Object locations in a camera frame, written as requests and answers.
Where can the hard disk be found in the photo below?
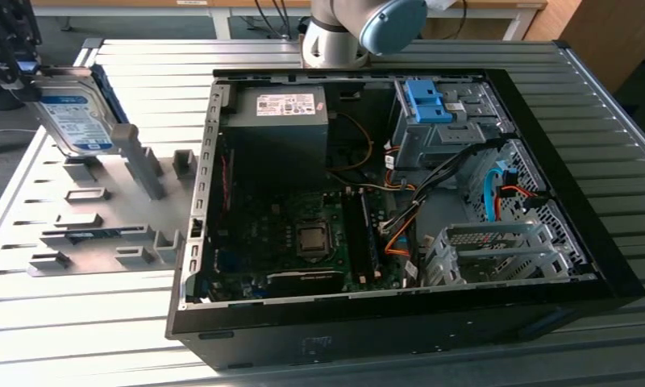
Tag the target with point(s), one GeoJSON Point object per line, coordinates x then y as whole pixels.
{"type": "Point", "coordinates": [78, 121]}

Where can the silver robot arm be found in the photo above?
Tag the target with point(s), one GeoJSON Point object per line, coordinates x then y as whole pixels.
{"type": "Point", "coordinates": [334, 40]}

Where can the silver disk bay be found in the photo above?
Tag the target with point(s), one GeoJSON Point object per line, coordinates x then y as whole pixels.
{"type": "Point", "coordinates": [440, 274]}

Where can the black mesh waste basket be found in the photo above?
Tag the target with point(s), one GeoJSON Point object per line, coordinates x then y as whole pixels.
{"type": "Point", "coordinates": [0, 102]}

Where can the white desk with wooden top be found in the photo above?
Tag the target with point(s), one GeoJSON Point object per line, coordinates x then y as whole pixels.
{"type": "Point", "coordinates": [220, 22]}

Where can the grey parts rack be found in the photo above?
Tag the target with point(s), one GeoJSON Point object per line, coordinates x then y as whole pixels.
{"type": "Point", "coordinates": [112, 189]}

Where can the blue RAM stick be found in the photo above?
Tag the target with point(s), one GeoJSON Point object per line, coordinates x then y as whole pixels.
{"type": "Point", "coordinates": [94, 234]}

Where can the grey power supply unit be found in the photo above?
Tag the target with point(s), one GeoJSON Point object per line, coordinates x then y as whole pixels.
{"type": "Point", "coordinates": [279, 145]}

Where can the green motherboard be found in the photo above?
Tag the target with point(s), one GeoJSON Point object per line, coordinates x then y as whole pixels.
{"type": "Point", "coordinates": [258, 242]}

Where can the silver CPU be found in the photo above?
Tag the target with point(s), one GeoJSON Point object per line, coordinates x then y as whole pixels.
{"type": "Point", "coordinates": [312, 238]}

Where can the blue plastic drive latch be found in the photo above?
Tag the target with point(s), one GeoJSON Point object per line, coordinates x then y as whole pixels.
{"type": "Point", "coordinates": [427, 105]}

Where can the CPU socket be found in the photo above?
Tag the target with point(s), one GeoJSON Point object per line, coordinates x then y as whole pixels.
{"type": "Point", "coordinates": [315, 258]}

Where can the black graphics card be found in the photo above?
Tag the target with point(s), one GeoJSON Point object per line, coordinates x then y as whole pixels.
{"type": "Point", "coordinates": [307, 282]}

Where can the grey metal drive cage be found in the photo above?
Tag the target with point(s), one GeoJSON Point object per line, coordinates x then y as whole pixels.
{"type": "Point", "coordinates": [440, 141]}

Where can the black open PC case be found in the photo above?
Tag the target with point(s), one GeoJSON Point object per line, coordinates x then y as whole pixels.
{"type": "Point", "coordinates": [355, 334]}

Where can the brown wooden cabinet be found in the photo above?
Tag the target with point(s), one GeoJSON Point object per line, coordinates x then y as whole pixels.
{"type": "Point", "coordinates": [614, 40]}

